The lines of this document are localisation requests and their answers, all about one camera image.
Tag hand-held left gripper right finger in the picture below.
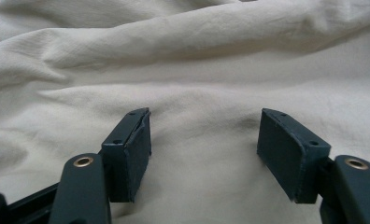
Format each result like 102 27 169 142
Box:
256 107 333 204

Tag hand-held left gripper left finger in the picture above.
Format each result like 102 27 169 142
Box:
101 106 152 203

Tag khaki pants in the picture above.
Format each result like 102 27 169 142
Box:
0 0 370 224

